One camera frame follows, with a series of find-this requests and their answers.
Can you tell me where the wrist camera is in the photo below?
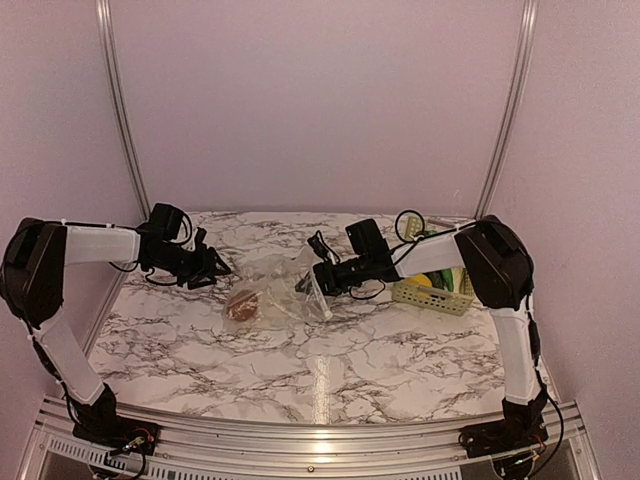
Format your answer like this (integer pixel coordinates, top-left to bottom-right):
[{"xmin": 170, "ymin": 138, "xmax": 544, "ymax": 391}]
[
  {"xmin": 191, "ymin": 227, "xmax": 207, "ymax": 253},
  {"xmin": 307, "ymin": 230, "xmax": 341, "ymax": 265}
]

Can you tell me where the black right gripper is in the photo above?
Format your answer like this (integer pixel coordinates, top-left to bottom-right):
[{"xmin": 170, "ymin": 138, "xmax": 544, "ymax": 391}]
[{"xmin": 294, "ymin": 254, "xmax": 370, "ymax": 296}]

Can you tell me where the right aluminium frame post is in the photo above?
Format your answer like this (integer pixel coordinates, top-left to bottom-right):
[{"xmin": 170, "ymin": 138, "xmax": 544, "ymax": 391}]
[{"xmin": 474, "ymin": 0, "xmax": 539, "ymax": 219}]

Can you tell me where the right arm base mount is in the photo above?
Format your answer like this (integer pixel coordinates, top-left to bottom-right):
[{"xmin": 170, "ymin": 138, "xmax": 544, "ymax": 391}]
[{"xmin": 458, "ymin": 420, "xmax": 549, "ymax": 458}]

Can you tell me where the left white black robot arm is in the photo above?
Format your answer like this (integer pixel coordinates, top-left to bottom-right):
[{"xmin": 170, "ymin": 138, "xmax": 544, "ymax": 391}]
[{"xmin": 1, "ymin": 203, "xmax": 231, "ymax": 445}]

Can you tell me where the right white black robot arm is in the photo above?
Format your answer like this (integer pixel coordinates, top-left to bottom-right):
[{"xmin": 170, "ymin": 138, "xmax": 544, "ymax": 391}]
[{"xmin": 295, "ymin": 215, "xmax": 549, "ymax": 456}]

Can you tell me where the aluminium frame post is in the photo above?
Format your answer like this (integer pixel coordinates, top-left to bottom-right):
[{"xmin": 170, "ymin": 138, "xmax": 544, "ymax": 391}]
[
  {"xmin": 95, "ymin": 0, "xmax": 151, "ymax": 218},
  {"xmin": 474, "ymin": 0, "xmax": 539, "ymax": 219}
]

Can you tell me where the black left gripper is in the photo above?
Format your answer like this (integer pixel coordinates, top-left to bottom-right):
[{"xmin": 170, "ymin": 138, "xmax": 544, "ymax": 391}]
[{"xmin": 150, "ymin": 242, "xmax": 230, "ymax": 289}]

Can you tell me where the yellow fake fruit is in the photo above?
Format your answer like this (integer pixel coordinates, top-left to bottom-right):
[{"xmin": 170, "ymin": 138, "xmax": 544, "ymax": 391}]
[{"xmin": 409, "ymin": 274, "xmax": 433, "ymax": 288}]

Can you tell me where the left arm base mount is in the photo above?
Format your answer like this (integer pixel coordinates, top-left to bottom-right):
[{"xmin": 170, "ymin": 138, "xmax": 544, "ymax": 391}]
[{"xmin": 73, "ymin": 417, "xmax": 160, "ymax": 456}]

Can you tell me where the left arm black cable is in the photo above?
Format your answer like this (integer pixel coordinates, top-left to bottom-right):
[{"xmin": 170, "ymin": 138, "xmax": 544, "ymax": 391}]
[{"xmin": 107, "ymin": 212, "xmax": 201, "ymax": 289}]

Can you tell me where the pale green plastic basket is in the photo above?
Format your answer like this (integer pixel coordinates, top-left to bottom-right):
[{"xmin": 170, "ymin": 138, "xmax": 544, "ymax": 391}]
[{"xmin": 391, "ymin": 210, "xmax": 475, "ymax": 316}]

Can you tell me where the polka dot zip top bag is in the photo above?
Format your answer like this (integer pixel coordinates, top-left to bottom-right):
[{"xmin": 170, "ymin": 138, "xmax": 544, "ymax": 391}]
[{"xmin": 222, "ymin": 247, "xmax": 333, "ymax": 330}]

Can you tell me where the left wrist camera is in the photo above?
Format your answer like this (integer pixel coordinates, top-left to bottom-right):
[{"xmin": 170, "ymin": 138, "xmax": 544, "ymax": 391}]
[{"xmin": 191, "ymin": 227, "xmax": 207, "ymax": 253}]

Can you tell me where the left aluminium frame post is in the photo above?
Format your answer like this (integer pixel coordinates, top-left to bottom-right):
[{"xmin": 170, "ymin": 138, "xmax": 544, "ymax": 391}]
[{"xmin": 95, "ymin": 0, "xmax": 151, "ymax": 218}]

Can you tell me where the front aluminium rail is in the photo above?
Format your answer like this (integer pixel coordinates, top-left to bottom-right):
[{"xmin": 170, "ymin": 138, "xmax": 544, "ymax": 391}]
[{"xmin": 17, "ymin": 397, "xmax": 602, "ymax": 479}]

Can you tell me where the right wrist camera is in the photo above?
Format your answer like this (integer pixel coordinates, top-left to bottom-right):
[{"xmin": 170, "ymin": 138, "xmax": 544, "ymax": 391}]
[{"xmin": 307, "ymin": 230, "xmax": 341, "ymax": 265}]

